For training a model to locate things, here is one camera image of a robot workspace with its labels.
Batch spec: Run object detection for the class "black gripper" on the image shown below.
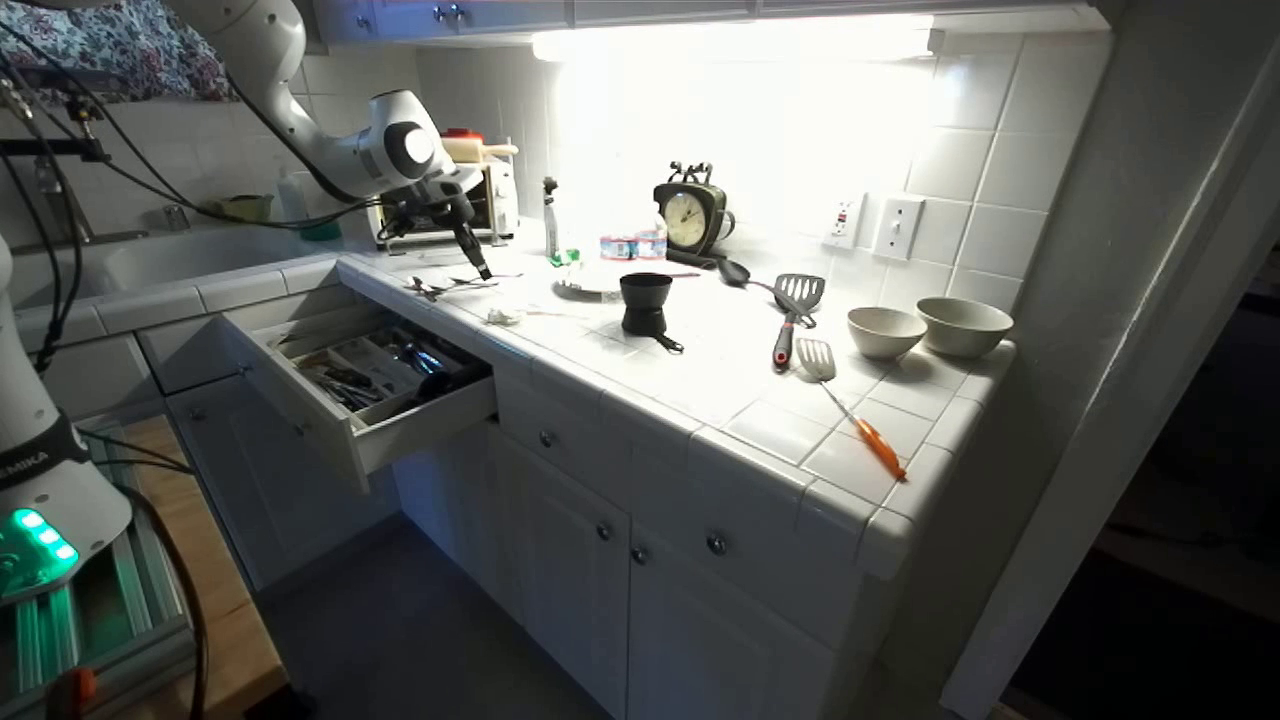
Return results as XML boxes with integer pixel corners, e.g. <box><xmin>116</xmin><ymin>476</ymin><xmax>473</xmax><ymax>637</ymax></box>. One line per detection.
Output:
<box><xmin>386</xmin><ymin>168</ymin><xmax>501</xmax><ymax>289</ymax></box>

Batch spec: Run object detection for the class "white toaster oven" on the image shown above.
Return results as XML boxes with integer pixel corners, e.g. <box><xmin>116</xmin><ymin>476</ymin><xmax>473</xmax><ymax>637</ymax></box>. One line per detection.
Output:
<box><xmin>366</xmin><ymin>137</ymin><xmax>522</xmax><ymax>255</ymax></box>

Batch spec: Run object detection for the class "slim white bottle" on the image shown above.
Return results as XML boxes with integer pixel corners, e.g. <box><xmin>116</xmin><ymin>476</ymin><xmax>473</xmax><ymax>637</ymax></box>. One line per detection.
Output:
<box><xmin>535</xmin><ymin>170</ymin><xmax>566</xmax><ymax>263</ymax></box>

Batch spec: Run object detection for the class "white plate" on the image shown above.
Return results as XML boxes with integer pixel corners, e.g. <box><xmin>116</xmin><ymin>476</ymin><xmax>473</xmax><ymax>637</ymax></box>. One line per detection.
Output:
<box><xmin>546</xmin><ymin>261</ymin><xmax>705</xmax><ymax>303</ymax></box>

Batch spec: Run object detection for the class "small clear plastic container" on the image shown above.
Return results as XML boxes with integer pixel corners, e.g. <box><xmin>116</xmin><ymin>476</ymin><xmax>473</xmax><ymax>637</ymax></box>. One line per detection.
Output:
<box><xmin>592</xmin><ymin>232</ymin><xmax>645</xmax><ymax>266</ymax></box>

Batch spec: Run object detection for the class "grey cutlery tray insert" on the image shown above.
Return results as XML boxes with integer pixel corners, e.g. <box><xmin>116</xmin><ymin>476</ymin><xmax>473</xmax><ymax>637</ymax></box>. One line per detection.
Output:
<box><xmin>291</xmin><ymin>323</ymin><xmax>460</xmax><ymax>416</ymax></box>

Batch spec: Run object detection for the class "open white cutlery drawer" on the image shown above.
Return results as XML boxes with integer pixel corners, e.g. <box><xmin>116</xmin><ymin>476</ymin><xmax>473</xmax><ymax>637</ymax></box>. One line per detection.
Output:
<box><xmin>215</xmin><ymin>279</ymin><xmax>501</xmax><ymax>496</ymax></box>

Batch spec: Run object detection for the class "black twin-bell alarm clock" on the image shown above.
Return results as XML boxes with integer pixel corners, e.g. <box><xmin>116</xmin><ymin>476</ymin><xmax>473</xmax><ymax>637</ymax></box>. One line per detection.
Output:
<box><xmin>659</xmin><ymin>155</ymin><xmax>739</xmax><ymax>263</ymax></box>

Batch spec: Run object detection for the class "yellow sponge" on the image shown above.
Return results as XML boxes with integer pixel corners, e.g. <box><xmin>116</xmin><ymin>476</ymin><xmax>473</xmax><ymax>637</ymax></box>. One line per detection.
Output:
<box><xmin>215</xmin><ymin>195</ymin><xmax>277</xmax><ymax>227</ymax></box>

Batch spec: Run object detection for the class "black ladle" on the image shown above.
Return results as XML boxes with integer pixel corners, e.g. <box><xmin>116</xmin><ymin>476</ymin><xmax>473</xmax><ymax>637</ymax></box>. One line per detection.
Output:
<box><xmin>712</xmin><ymin>251</ymin><xmax>780</xmax><ymax>301</ymax></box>

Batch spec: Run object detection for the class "white sink counter unit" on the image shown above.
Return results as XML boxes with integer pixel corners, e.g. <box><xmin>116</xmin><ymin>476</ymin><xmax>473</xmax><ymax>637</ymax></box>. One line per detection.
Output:
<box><xmin>0</xmin><ymin>214</ymin><xmax>343</xmax><ymax>432</ymax></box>

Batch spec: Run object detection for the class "under-cabinet strip light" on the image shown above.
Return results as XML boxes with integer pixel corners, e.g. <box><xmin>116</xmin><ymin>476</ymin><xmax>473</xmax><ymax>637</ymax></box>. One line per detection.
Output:
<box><xmin>522</xmin><ymin>7</ymin><xmax>940</xmax><ymax>69</ymax></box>

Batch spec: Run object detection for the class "white lower kitchen cabinet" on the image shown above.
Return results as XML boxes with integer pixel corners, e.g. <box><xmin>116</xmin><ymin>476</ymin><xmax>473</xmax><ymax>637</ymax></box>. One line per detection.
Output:
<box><xmin>137</xmin><ymin>309</ymin><xmax>940</xmax><ymax>720</ymax></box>

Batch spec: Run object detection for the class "floral patterned curtain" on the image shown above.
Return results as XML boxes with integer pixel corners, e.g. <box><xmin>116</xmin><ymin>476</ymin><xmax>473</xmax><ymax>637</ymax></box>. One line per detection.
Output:
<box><xmin>0</xmin><ymin>0</ymin><xmax>240</xmax><ymax>106</ymax></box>

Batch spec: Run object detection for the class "small white ceramic bowl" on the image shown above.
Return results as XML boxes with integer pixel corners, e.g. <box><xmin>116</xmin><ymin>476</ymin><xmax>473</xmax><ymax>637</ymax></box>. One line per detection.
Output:
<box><xmin>842</xmin><ymin>303</ymin><xmax>931</xmax><ymax>364</ymax></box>

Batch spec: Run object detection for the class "large white ceramic bowl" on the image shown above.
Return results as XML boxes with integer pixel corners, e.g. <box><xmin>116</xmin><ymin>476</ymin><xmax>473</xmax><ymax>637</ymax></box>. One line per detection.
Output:
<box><xmin>910</xmin><ymin>292</ymin><xmax>1019</xmax><ymax>359</ymax></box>

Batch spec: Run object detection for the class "metal robot stand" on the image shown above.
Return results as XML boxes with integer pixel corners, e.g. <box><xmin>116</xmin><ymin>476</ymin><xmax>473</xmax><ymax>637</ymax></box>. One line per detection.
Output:
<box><xmin>0</xmin><ymin>515</ymin><xmax>209</xmax><ymax>720</ymax></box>

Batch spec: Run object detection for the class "black slotted red-handled spatula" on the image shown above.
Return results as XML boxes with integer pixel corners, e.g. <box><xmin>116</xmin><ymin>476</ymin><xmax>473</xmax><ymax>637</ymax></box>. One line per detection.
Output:
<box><xmin>764</xmin><ymin>266</ymin><xmax>833</xmax><ymax>379</ymax></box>

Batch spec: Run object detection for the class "black metal bar mount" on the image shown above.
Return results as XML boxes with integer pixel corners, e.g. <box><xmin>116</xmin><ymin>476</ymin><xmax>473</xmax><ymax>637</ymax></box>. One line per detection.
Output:
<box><xmin>0</xmin><ymin>93</ymin><xmax>112</xmax><ymax>168</ymax></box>

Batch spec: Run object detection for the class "black base cable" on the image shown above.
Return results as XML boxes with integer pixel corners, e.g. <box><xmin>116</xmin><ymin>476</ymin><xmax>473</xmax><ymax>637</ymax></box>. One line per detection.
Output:
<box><xmin>65</xmin><ymin>406</ymin><xmax>211</xmax><ymax>720</ymax></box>

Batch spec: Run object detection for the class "orange handled screwdriver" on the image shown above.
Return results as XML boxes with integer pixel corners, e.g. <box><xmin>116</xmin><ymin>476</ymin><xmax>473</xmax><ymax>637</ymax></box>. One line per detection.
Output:
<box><xmin>821</xmin><ymin>383</ymin><xmax>910</xmax><ymax>489</ymax></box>

